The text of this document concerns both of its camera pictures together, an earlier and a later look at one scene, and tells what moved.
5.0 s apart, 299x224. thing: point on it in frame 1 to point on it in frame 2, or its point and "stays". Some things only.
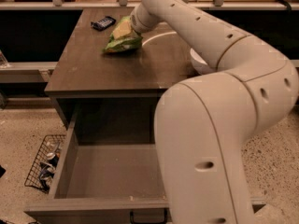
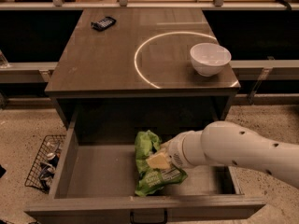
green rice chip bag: (126, 44) to (151, 178)
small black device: (104, 23) stays
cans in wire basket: (47, 168) stays
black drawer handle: (149, 217) stays
